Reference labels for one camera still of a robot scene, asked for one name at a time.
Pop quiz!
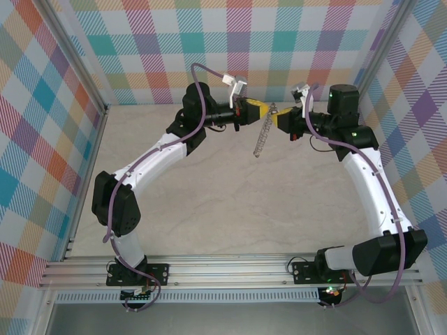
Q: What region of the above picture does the black circuit board with lights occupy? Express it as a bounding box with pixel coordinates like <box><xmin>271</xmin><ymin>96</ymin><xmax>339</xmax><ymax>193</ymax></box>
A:
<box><xmin>320</xmin><ymin>285</ymin><xmax>342</xmax><ymax>305</ymax></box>

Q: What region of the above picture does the grey metal panel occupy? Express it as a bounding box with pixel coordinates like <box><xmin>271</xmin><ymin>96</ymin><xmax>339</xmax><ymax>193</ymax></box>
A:
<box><xmin>45</xmin><ymin>302</ymin><xmax>420</xmax><ymax>335</ymax></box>

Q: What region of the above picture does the green circuit board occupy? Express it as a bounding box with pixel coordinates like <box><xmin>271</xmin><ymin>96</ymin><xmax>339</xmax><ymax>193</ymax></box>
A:
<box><xmin>120</xmin><ymin>288</ymin><xmax>154</xmax><ymax>302</ymax></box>

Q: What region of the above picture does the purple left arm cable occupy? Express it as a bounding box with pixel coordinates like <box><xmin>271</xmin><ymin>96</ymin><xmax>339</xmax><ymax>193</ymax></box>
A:
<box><xmin>103</xmin><ymin>62</ymin><xmax>226</xmax><ymax>313</ymax></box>

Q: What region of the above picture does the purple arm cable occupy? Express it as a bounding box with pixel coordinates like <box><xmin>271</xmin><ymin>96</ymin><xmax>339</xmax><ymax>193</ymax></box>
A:
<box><xmin>302</xmin><ymin>82</ymin><xmax>408</xmax><ymax>310</ymax></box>
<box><xmin>103</xmin><ymin>62</ymin><xmax>226</xmax><ymax>313</ymax></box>

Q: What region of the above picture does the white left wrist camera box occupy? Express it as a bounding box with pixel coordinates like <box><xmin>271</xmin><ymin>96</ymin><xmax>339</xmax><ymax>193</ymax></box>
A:
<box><xmin>222</xmin><ymin>74</ymin><xmax>248</xmax><ymax>109</ymax></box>

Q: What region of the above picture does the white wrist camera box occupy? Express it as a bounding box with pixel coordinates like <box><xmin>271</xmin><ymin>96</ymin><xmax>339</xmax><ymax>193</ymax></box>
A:
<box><xmin>291</xmin><ymin>82</ymin><xmax>315</xmax><ymax>114</ymax></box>
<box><xmin>222</xmin><ymin>74</ymin><xmax>248</xmax><ymax>109</ymax></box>

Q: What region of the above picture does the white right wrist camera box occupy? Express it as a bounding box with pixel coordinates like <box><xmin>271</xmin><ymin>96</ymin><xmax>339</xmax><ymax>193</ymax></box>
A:
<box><xmin>291</xmin><ymin>82</ymin><xmax>315</xmax><ymax>114</ymax></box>

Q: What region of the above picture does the aluminium frame post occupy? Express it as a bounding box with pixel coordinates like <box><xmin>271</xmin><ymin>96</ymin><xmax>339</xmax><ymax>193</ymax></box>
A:
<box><xmin>34</xmin><ymin>0</ymin><xmax>109</xmax><ymax>116</ymax></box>
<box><xmin>344</xmin><ymin>0</ymin><xmax>416</xmax><ymax>109</ymax></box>

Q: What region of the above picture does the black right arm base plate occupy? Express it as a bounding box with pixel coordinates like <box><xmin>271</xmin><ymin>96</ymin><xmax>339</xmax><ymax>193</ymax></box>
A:
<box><xmin>291</xmin><ymin>260</ymin><xmax>357</xmax><ymax>285</ymax></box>

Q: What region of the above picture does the aluminium mounting rail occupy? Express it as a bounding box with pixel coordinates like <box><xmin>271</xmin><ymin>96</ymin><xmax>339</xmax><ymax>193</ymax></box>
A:
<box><xmin>38</xmin><ymin>254</ymin><xmax>423</xmax><ymax>289</ymax></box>

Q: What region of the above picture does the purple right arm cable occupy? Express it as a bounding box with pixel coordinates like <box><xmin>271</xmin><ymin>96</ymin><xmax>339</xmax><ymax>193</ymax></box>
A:
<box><xmin>302</xmin><ymin>82</ymin><xmax>408</xmax><ymax>310</ymax></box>

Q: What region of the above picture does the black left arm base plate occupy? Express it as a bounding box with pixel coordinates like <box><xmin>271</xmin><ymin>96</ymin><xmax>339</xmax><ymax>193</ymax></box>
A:
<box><xmin>106</xmin><ymin>262</ymin><xmax>171</xmax><ymax>288</ymax></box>

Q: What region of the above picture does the white slotted cable duct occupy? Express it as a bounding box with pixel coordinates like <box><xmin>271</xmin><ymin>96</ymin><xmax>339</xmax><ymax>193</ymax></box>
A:
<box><xmin>55</xmin><ymin>288</ymin><xmax>321</xmax><ymax>304</ymax></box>

